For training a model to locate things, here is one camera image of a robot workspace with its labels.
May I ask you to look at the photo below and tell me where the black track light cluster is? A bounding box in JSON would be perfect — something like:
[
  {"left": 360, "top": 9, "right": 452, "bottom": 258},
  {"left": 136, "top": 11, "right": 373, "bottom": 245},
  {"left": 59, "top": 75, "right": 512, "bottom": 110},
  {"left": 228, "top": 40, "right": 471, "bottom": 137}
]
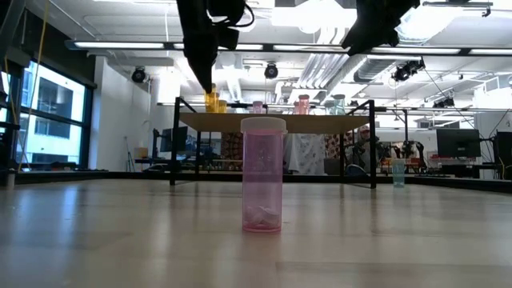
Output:
[{"left": 390, "top": 58, "right": 426, "bottom": 83}]

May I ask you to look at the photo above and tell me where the brown patterned tapestry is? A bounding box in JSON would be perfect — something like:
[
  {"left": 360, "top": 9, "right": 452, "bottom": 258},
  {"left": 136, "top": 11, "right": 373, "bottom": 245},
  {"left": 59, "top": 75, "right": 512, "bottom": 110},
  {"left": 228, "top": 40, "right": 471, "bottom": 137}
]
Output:
[{"left": 221, "top": 132, "right": 243, "bottom": 171}]

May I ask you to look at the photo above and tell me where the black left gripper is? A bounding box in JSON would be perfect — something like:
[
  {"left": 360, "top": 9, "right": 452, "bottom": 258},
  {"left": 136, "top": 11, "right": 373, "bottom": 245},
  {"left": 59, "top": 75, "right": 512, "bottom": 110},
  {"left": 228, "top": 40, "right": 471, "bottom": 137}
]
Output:
[{"left": 175, "top": 0, "right": 246, "bottom": 94}]

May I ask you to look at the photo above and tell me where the large glass window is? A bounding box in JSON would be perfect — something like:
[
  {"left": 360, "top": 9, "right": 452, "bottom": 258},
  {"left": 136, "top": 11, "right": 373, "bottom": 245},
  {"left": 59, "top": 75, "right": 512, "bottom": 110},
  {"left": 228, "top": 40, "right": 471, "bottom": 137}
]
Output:
[{"left": 0, "top": 59, "right": 95, "bottom": 169}]

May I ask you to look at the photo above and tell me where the wooden shelf black metal frame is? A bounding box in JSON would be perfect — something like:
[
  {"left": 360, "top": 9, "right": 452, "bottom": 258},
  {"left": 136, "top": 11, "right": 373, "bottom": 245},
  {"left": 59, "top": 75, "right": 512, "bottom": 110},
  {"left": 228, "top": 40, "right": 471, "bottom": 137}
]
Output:
[{"left": 170, "top": 97, "right": 377, "bottom": 189}]

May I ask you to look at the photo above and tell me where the black ceiling fixture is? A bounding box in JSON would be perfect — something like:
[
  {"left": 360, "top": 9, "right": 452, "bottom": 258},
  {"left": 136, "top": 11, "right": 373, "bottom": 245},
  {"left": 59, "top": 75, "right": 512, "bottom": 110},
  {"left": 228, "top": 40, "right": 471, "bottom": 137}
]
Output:
[{"left": 422, "top": 0, "right": 494, "bottom": 18}]

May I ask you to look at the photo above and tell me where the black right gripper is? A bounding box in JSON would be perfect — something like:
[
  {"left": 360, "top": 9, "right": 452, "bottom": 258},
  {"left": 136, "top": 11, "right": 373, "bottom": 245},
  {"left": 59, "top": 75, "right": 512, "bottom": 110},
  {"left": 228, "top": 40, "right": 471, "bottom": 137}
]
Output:
[{"left": 342, "top": 0, "right": 421, "bottom": 56}]

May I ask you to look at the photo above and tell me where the yellow hanging cable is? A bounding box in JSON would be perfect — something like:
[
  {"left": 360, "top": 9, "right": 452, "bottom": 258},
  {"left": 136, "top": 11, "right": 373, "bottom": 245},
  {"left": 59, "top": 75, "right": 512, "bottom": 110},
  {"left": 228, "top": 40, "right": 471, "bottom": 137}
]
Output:
[{"left": 18, "top": 0, "right": 51, "bottom": 171}]

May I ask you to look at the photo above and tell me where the black computer monitor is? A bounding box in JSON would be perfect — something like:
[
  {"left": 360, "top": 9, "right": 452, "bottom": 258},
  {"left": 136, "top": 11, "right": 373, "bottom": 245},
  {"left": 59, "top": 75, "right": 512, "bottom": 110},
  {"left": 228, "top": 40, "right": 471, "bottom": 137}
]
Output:
[
  {"left": 159, "top": 126, "right": 189, "bottom": 153},
  {"left": 494, "top": 130, "right": 512, "bottom": 181},
  {"left": 435, "top": 127, "right": 482, "bottom": 159}
]

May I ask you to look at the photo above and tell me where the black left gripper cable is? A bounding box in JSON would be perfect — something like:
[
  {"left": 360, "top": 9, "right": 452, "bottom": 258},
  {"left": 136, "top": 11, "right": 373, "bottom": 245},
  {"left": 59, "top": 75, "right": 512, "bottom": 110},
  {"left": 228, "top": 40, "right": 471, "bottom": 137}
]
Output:
[{"left": 227, "top": 2, "right": 257, "bottom": 34}]

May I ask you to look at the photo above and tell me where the long linear light bar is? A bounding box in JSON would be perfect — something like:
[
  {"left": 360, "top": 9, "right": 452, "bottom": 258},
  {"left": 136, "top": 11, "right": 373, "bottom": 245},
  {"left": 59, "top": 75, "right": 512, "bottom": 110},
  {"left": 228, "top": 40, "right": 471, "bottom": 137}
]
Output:
[{"left": 66, "top": 38, "right": 512, "bottom": 58}]

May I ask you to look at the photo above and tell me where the white patterned cloth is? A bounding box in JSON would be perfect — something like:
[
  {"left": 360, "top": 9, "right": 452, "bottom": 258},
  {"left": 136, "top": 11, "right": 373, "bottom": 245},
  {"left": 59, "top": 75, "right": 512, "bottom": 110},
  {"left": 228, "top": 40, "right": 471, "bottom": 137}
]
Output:
[{"left": 287, "top": 134, "right": 326, "bottom": 175}]

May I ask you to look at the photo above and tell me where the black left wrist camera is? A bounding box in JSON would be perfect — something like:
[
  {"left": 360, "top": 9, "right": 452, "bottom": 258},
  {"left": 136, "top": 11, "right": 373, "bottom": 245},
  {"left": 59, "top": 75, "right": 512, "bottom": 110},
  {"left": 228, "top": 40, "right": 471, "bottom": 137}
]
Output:
[{"left": 218, "top": 26, "right": 241, "bottom": 51}]

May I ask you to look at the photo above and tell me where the silver ventilation duct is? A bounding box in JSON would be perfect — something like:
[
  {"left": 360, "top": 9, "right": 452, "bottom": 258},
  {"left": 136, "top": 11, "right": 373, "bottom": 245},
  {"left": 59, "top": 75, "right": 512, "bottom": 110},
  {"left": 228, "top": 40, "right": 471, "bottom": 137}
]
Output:
[{"left": 354, "top": 0, "right": 441, "bottom": 83}]

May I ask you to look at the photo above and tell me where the person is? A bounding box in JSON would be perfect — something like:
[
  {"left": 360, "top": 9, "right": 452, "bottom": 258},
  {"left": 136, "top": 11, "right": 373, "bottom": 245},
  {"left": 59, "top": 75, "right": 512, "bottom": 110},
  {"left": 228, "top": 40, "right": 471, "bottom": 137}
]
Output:
[{"left": 351, "top": 124, "right": 379, "bottom": 177}]

